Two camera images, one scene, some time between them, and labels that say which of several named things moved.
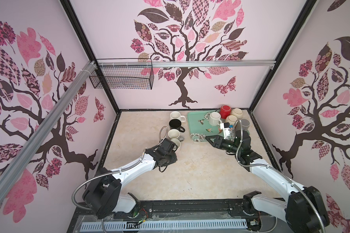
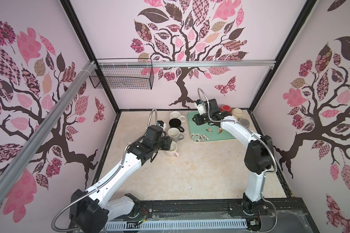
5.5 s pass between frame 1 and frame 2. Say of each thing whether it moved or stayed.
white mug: stayed
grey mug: stayed
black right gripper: moved
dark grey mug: stayed
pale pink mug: moved
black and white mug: stayed
